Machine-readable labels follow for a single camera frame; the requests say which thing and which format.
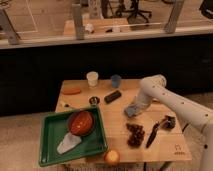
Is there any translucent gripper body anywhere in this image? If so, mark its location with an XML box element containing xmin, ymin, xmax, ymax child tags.
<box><xmin>133</xmin><ymin>92</ymin><xmax>153</xmax><ymax>110</ymax></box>

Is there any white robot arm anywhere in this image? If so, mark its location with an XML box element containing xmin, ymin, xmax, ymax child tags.
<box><xmin>133</xmin><ymin>75</ymin><xmax>213</xmax><ymax>171</ymax></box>

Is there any black rectangular block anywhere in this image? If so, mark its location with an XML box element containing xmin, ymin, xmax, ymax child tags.
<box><xmin>104</xmin><ymin>90</ymin><xmax>121</xmax><ymax>104</ymax></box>

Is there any blue plastic cup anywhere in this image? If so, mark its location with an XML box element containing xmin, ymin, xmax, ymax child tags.
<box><xmin>110</xmin><ymin>74</ymin><xmax>121</xmax><ymax>88</ymax></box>

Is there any dark grape bunch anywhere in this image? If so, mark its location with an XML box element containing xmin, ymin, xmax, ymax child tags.
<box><xmin>126</xmin><ymin>123</ymin><xmax>145</xmax><ymax>148</ymax></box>

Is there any dark metal clamp object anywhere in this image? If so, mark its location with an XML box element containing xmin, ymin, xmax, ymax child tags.
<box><xmin>159</xmin><ymin>115</ymin><xmax>176</xmax><ymax>130</ymax></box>

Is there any small dark round cup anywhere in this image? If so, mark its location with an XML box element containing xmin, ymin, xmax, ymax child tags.
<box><xmin>89</xmin><ymin>96</ymin><xmax>100</xmax><ymax>106</ymax></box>

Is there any white paper cup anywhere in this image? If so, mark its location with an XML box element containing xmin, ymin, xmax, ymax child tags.
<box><xmin>86</xmin><ymin>71</ymin><xmax>99</xmax><ymax>87</ymax></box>

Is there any yellow orange fruit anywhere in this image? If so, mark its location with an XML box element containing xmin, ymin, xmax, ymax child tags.
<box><xmin>104</xmin><ymin>150</ymin><xmax>120</xmax><ymax>165</ymax></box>

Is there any red bowl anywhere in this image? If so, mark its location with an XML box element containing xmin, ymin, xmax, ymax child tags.
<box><xmin>67</xmin><ymin>111</ymin><xmax>94</xmax><ymax>136</ymax></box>

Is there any white crumpled cloth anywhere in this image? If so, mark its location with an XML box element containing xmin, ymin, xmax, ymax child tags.
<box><xmin>57</xmin><ymin>133</ymin><xmax>81</xmax><ymax>154</ymax></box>

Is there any background wooden table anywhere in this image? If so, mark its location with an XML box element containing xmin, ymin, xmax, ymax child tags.
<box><xmin>63</xmin><ymin>18</ymin><xmax>131</xmax><ymax>36</ymax></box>

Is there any green plastic tray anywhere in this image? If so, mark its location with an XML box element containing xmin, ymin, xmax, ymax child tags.
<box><xmin>39</xmin><ymin>107</ymin><xmax>108</xmax><ymax>167</ymax></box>

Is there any black office chair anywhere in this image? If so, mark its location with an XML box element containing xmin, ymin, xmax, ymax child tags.
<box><xmin>115</xmin><ymin>0</ymin><xmax>152</xmax><ymax>23</ymax></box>

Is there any black handled knife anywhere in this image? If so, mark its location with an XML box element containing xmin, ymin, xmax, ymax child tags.
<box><xmin>146</xmin><ymin>122</ymin><xmax>160</xmax><ymax>148</ymax></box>

